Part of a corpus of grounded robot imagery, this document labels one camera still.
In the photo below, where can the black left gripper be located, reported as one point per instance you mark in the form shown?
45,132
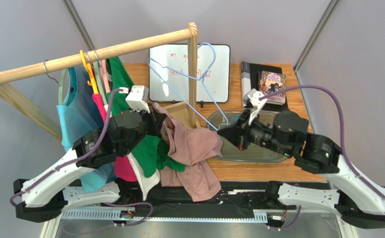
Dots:
156,120

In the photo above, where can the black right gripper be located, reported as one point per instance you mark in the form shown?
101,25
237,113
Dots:
242,132

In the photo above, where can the green t shirt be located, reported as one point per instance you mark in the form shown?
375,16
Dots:
152,151

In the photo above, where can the dusty pink t shirt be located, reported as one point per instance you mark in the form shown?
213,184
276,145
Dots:
191,147

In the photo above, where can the pink hanger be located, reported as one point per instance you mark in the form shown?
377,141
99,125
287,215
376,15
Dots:
105,76

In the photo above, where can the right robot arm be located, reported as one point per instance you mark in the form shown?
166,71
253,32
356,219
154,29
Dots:
355,199

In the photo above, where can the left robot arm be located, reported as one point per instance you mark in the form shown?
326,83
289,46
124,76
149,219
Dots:
51,193

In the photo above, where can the magenta t shirt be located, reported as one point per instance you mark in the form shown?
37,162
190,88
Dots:
122,168

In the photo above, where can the white t shirt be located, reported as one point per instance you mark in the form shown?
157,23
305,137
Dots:
146,184

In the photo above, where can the light blue t shirt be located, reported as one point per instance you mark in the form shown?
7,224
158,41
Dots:
78,114

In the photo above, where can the pale green hanger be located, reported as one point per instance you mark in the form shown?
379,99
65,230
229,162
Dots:
98,87

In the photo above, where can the yellow plastic hanger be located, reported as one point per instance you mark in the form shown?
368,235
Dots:
92,81

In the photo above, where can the sage green hanger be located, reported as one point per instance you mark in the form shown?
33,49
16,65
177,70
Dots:
60,82

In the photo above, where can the clear blue plastic tub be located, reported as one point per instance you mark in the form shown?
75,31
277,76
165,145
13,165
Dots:
229,152

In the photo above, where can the white board with red writing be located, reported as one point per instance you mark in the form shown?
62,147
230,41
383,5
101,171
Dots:
179,72

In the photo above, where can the illustrated paperback book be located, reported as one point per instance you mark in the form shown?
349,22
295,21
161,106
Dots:
270,82

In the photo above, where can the black binder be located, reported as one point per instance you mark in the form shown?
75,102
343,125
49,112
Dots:
249,80

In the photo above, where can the wooden clothes rack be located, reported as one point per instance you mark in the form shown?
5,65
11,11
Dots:
16,99

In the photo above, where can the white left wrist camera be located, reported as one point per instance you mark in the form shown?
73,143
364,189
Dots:
136,97

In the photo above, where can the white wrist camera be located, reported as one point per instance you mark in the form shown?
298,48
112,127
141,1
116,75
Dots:
136,97
253,97

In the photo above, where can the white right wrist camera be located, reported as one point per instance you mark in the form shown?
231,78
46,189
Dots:
253,97

